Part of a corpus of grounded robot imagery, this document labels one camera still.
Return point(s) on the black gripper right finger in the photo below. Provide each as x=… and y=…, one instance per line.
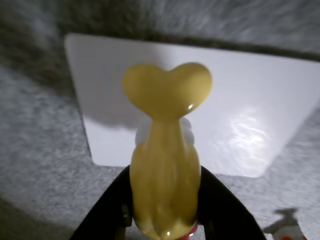
x=225, y=215

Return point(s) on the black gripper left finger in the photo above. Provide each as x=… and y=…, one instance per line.
x=112, y=205

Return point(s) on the orange fish-shaped sushi figure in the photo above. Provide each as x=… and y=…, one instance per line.
x=165, y=175

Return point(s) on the small fish-shaped sushi figure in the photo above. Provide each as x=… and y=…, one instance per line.
x=290, y=232

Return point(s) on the white rectangular card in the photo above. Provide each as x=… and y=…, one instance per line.
x=250, y=100

